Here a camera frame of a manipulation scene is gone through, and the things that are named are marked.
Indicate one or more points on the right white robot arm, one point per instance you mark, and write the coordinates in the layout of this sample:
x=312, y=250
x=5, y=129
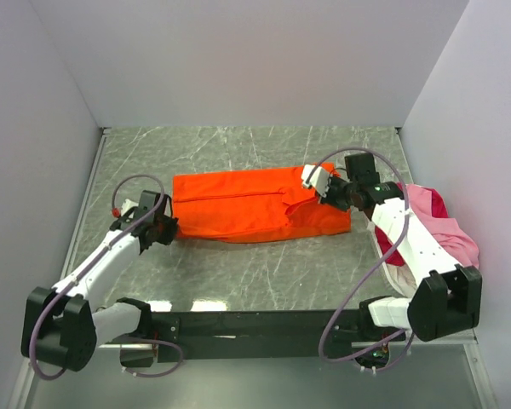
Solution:
x=447, y=294

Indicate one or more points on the magenta t shirt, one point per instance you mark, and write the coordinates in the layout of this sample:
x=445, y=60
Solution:
x=428, y=205

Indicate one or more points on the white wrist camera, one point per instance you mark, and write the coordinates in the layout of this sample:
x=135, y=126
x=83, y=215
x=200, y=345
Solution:
x=316, y=178
x=123, y=209

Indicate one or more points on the orange t shirt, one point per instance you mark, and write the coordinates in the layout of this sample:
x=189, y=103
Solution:
x=252, y=206

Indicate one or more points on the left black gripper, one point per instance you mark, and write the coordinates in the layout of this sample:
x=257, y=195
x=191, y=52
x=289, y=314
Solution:
x=170, y=231

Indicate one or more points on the white t shirt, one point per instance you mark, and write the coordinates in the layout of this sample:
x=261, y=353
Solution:
x=404, y=280

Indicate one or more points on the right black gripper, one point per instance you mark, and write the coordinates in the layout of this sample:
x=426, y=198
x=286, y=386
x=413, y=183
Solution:
x=329, y=197

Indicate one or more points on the black base frame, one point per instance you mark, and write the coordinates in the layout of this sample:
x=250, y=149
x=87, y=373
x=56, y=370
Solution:
x=266, y=334

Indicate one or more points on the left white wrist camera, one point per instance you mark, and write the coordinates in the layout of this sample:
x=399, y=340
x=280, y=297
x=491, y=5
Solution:
x=123, y=209

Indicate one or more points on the pink t shirt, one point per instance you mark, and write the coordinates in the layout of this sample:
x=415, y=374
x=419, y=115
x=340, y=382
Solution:
x=455, y=241

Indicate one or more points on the aluminium rail frame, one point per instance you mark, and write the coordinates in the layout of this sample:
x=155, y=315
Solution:
x=64, y=324

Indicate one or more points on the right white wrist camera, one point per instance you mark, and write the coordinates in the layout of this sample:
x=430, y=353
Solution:
x=316, y=178

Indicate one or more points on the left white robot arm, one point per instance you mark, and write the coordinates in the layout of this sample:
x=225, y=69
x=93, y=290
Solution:
x=65, y=324

